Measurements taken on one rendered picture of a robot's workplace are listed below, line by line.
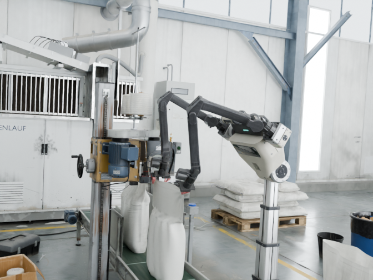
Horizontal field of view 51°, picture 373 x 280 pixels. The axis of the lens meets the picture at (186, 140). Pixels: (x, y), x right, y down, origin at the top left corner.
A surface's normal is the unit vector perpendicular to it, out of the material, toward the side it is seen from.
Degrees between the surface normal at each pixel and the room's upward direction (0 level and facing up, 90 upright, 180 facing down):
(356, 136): 90
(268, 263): 90
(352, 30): 90
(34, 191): 90
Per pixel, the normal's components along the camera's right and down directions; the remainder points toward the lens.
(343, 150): 0.43, 0.07
